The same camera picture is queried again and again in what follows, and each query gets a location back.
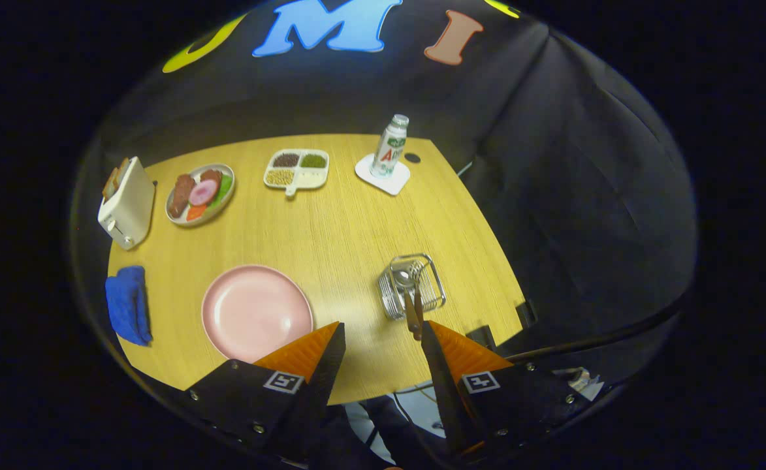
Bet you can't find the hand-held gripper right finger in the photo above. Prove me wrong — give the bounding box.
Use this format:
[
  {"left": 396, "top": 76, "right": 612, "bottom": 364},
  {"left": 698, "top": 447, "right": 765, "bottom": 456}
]
[{"left": 420, "top": 320, "right": 582, "bottom": 458}]

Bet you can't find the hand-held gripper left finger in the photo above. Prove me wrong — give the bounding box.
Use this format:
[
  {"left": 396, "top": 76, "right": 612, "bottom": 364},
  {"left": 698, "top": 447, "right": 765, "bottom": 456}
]
[{"left": 184, "top": 321, "right": 347, "bottom": 465}]

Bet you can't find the fork with brown handle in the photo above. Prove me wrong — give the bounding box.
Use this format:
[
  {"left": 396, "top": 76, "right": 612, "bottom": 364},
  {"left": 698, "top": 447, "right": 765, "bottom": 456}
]
[{"left": 406, "top": 261, "right": 425, "bottom": 341}]

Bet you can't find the spoon with brown handle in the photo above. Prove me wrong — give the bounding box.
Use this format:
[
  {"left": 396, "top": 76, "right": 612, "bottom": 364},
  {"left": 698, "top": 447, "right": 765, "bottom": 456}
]
[{"left": 392, "top": 270, "right": 421, "bottom": 337}]

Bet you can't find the pink plate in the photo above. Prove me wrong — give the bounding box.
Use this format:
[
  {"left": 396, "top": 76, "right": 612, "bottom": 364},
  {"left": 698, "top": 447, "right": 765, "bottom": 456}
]
[{"left": 201, "top": 264, "right": 314, "bottom": 364}]

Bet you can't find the blue cloth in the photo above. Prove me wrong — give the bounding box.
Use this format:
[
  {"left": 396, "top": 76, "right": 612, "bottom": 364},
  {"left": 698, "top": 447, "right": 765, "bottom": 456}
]
[{"left": 104, "top": 265, "right": 153, "bottom": 347}]

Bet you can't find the white divided bean dish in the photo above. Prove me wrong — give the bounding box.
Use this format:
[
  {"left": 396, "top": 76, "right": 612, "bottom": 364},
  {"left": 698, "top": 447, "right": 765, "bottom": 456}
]
[{"left": 263, "top": 148, "right": 330, "bottom": 197}]

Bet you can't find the white square coaster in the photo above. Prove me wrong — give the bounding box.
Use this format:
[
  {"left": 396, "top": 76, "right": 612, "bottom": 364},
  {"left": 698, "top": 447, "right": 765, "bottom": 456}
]
[{"left": 355, "top": 153, "right": 411, "bottom": 196}]

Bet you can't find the white oval food plate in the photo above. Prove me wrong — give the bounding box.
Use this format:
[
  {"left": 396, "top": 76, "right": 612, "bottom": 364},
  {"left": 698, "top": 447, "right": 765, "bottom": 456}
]
[{"left": 165, "top": 163, "right": 236, "bottom": 227}]

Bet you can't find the green lettuce leaf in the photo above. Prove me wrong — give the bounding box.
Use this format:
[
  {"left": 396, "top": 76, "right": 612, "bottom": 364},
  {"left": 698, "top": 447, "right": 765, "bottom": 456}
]
[{"left": 210, "top": 174, "right": 233, "bottom": 208}]

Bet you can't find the pink ham slice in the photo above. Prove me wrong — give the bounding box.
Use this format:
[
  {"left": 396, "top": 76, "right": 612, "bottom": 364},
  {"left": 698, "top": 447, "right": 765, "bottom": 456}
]
[{"left": 189, "top": 180, "right": 219, "bottom": 207}]

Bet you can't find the long brown meat piece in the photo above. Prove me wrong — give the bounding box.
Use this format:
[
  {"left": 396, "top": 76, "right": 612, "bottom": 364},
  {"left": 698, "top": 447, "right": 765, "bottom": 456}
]
[{"left": 168, "top": 174, "right": 196, "bottom": 218}]

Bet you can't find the white bottle with green label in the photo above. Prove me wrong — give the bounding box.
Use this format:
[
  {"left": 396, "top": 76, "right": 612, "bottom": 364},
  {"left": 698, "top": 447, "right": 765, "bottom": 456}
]
[{"left": 370, "top": 114, "right": 410, "bottom": 179}]

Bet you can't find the white toaster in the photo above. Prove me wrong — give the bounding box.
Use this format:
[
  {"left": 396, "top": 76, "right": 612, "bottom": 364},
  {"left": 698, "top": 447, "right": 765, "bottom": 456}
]
[{"left": 97, "top": 156, "right": 156, "bottom": 251}]

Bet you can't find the metal wire basket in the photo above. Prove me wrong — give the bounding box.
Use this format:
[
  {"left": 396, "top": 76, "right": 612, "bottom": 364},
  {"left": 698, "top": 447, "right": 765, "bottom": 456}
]
[{"left": 377, "top": 253, "right": 447, "bottom": 321}]

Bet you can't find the black cable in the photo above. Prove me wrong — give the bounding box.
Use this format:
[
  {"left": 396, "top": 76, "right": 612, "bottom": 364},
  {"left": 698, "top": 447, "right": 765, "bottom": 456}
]
[{"left": 507, "top": 307, "right": 684, "bottom": 363}]

